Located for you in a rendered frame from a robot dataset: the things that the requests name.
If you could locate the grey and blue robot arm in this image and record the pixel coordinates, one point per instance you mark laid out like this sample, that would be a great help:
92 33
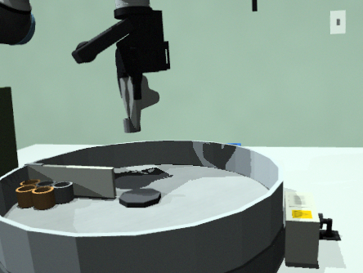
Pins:
17 26

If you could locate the bronze bushing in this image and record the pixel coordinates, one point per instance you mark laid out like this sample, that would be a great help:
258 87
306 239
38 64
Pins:
28 182
24 196
42 199

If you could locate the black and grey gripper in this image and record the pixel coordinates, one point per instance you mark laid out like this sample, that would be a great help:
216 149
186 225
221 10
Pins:
134 60

